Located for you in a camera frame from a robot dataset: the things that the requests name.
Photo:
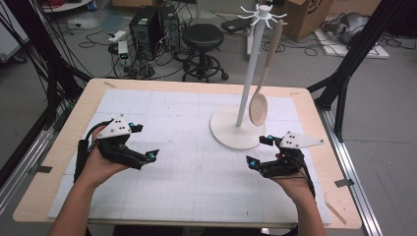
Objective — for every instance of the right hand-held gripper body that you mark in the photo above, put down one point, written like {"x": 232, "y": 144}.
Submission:
{"x": 295, "y": 141}

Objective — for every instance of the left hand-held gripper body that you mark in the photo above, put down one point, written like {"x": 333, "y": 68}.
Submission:
{"x": 114, "y": 129}

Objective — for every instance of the wooden slotted spoon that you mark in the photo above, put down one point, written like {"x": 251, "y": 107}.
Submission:
{"x": 258, "y": 109}

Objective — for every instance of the white utensil rack stand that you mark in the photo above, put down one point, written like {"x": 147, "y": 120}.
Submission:
{"x": 250, "y": 72}

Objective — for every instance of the person's left hand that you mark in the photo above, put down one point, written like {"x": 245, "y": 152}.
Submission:
{"x": 98, "y": 168}

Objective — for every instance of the person's right hand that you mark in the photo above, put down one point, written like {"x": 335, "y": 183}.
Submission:
{"x": 295, "y": 187}

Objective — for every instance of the white foam mat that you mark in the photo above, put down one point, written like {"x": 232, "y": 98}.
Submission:
{"x": 183, "y": 183}

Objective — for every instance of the grey tape piece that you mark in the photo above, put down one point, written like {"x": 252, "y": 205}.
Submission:
{"x": 344, "y": 183}
{"x": 44, "y": 169}

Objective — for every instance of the white power adapter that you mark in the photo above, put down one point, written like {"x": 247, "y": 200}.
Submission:
{"x": 123, "y": 49}

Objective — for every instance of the thin wooden stick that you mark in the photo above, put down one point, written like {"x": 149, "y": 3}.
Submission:
{"x": 336, "y": 213}

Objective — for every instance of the white power strip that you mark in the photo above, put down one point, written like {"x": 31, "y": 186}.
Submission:
{"x": 117, "y": 36}

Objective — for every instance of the black computer tower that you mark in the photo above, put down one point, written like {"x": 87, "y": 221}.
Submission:
{"x": 169, "y": 28}
{"x": 144, "y": 32}

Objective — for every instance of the black round stool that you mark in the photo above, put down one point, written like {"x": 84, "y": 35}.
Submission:
{"x": 203, "y": 36}

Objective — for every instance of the white flat board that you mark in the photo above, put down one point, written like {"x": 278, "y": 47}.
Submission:
{"x": 370, "y": 52}

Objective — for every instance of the black flat device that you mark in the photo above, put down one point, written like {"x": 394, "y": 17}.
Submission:
{"x": 234, "y": 24}

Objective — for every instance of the printed cardboard box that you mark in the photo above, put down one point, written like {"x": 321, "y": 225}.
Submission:
{"x": 305, "y": 19}

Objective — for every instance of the plain brown box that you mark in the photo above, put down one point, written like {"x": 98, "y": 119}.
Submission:
{"x": 134, "y": 2}

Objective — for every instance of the grey headset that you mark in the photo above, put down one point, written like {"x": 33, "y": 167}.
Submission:
{"x": 352, "y": 26}

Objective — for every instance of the white round table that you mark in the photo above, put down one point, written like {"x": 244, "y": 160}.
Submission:
{"x": 65, "y": 5}

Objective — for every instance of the aluminium rail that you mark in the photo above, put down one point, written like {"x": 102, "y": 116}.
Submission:
{"x": 23, "y": 164}
{"x": 350, "y": 170}

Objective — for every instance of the black metal frame post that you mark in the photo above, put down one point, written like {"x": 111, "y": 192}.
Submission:
{"x": 347, "y": 65}
{"x": 49, "y": 65}

